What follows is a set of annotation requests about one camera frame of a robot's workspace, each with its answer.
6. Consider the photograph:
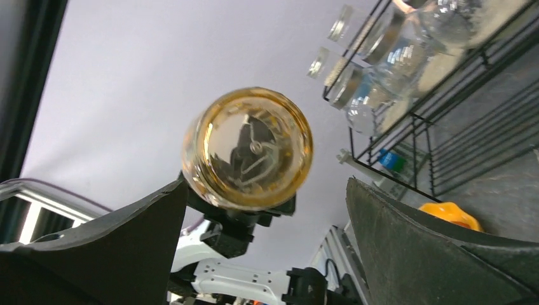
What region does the amber glass cup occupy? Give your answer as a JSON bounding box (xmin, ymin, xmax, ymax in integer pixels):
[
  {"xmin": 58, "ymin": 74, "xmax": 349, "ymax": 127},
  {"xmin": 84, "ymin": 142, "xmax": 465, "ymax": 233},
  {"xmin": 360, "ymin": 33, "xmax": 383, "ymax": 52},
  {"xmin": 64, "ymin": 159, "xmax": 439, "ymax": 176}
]
[{"xmin": 181, "ymin": 86, "xmax": 314, "ymax": 212}]

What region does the glass jar back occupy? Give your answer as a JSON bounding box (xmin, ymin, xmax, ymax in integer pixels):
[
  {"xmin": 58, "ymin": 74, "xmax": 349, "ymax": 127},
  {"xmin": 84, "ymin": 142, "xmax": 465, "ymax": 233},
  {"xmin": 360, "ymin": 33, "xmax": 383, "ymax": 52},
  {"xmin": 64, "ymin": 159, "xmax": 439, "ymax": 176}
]
[{"xmin": 344, "ymin": 67, "xmax": 414, "ymax": 137}]

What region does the black wire rack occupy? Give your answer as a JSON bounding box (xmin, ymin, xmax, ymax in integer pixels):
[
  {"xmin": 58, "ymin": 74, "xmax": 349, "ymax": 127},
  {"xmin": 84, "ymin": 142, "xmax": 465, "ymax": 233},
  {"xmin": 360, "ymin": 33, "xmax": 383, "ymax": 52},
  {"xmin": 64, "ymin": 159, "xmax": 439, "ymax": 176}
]
[{"xmin": 340, "ymin": 1, "xmax": 538, "ymax": 202}]

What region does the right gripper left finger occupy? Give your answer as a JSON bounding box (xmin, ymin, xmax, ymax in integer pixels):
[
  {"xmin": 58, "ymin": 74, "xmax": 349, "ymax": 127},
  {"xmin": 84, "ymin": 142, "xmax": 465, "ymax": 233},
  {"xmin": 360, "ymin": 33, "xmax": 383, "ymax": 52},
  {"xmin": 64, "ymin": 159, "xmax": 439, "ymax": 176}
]
[{"xmin": 1, "ymin": 181, "xmax": 188, "ymax": 304}]

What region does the glass jar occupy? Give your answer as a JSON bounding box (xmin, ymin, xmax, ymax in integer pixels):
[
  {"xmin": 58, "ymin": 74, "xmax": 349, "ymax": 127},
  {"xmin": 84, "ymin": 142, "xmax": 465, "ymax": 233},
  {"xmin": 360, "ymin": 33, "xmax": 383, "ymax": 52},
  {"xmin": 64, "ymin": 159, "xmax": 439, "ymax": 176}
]
[
  {"xmin": 344, "ymin": 67, "xmax": 414, "ymax": 137},
  {"xmin": 374, "ymin": 13, "xmax": 466, "ymax": 98},
  {"xmin": 433, "ymin": 0, "xmax": 531, "ymax": 49}
]

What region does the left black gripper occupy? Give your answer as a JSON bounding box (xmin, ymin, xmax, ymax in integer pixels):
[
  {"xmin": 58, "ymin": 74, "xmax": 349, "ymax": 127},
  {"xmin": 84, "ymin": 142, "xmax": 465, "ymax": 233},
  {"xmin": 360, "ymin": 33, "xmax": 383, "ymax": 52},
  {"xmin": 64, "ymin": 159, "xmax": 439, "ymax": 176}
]
[{"xmin": 177, "ymin": 187, "xmax": 296, "ymax": 259}]

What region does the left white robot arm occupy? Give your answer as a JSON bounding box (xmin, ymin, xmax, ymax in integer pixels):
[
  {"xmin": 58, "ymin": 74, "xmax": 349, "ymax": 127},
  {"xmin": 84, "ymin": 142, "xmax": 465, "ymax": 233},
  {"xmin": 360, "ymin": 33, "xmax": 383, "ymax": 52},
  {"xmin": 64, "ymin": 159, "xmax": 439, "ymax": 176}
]
[{"xmin": 169, "ymin": 188, "xmax": 368, "ymax": 304}]

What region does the yellow plate with chicken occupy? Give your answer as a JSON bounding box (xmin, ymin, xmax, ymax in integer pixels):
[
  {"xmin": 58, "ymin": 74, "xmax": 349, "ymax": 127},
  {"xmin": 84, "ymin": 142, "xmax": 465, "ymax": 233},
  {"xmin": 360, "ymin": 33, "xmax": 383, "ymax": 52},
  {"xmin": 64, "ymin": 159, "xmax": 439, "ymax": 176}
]
[{"xmin": 419, "ymin": 202, "xmax": 484, "ymax": 232}]

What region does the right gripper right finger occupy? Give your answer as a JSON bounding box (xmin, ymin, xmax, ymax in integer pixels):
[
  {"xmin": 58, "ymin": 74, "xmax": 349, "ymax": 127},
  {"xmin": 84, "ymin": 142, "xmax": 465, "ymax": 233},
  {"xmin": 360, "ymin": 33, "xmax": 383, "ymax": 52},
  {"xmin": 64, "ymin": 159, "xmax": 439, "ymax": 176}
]
[{"xmin": 346, "ymin": 177, "xmax": 538, "ymax": 304}]

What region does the glass jar front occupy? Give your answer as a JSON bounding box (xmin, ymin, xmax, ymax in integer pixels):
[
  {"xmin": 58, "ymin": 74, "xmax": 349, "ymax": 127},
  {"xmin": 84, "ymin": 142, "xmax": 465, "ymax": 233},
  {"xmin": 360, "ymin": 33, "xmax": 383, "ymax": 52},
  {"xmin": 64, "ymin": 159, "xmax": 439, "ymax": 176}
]
[{"xmin": 374, "ymin": 13, "xmax": 466, "ymax": 98}]

